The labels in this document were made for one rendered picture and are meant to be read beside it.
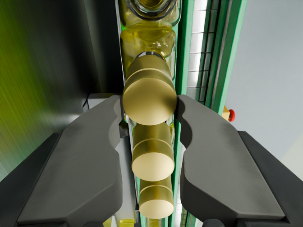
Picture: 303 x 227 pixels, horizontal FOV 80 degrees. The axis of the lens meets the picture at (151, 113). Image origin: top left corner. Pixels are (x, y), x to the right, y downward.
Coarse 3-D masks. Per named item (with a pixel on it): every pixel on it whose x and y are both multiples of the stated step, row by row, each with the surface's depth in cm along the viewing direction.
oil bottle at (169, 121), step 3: (171, 117) 21; (129, 120) 21; (132, 120) 21; (168, 120) 20; (171, 120) 21; (129, 123) 22; (132, 123) 21; (135, 123) 21; (168, 123) 21; (171, 123) 22; (132, 126) 22
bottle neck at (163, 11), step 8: (128, 0) 10; (136, 0) 10; (168, 0) 10; (176, 0) 10; (136, 8) 10; (144, 8) 11; (152, 8) 12; (160, 8) 10; (168, 8) 10; (144, 16) 10; (152, 16) 10; (160, 16) 10
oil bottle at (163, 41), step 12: (120, 36) 17; (132, 36) 16; (144, 36) 16; (156, 36) 16; (168, 36) 16; (120, 48) 17; (132, 48) 16; (144, 48) 16; (156, 48) 16; (168, 48) 16; (132, 60) 17; (168, 60) 17
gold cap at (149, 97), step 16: (144, 64) 12; (160, 64) 13; (128, 80) 11; (144, 80) 10; (160, 80) 10; (128, 96) 11; (144, 96) 11; (160, 96) 11; (176, 96) 11; (128, 112) 11; (144, 112) 11; (160, 112) 11
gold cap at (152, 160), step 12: (144, 132) 15; (156, 132) 15; (168, 132) 16; (144, 144) 14; (156, 144) 14; (168, 144) 15; (132, 156) 14; (144, 156) 13; (156, 156) 13; (168, 156) 13; (132, 168) 14; (144, 168) 14; (156, 168) 14; (168, 168) 14; (156, 180) 15
